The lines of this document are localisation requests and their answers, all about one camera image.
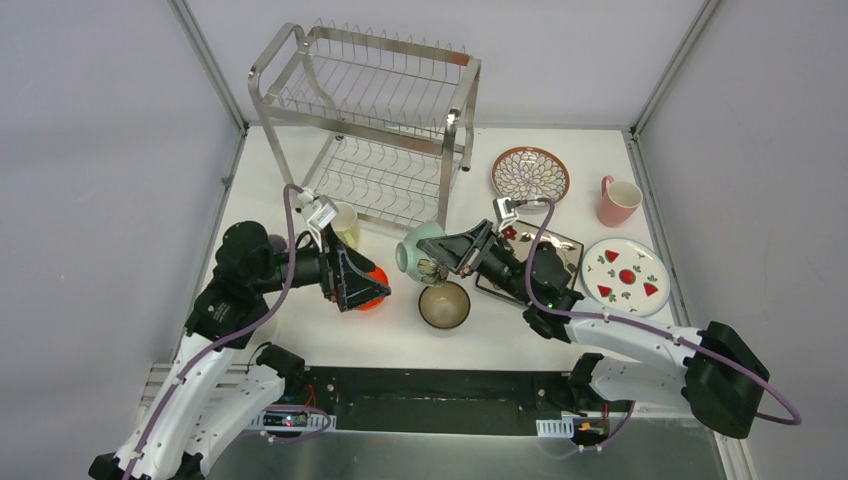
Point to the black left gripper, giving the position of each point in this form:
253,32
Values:
330,270

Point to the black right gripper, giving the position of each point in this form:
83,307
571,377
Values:
457,251

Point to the mint green ceramic bowl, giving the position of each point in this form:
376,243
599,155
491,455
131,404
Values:
414,262

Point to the brown patterned ceramic bowl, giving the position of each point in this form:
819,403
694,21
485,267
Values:
444,307

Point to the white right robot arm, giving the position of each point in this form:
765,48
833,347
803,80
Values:
711,371

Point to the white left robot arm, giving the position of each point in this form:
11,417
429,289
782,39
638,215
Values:
180,437

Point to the stainless steel dish rack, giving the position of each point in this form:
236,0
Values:
380,122

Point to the orange plastic bowl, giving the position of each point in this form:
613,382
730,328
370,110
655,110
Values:
381,277

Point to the pale yellow ceramic mug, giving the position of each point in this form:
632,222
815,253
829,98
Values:
346,224

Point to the square flower pattern plate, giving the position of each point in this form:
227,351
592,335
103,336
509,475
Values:
519,237

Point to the round floral pattern plate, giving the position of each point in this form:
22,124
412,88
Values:
529,173

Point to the watermelon pattern round plate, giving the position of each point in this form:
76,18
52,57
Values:
626,275

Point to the pink ceramic mug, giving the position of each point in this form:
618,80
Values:
619,200

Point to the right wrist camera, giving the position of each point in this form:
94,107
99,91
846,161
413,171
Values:
506,214

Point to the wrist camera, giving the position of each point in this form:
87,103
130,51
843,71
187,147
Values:
506,214
318,211

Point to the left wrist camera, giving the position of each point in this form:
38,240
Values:
318,211

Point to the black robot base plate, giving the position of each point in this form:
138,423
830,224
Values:
426,401

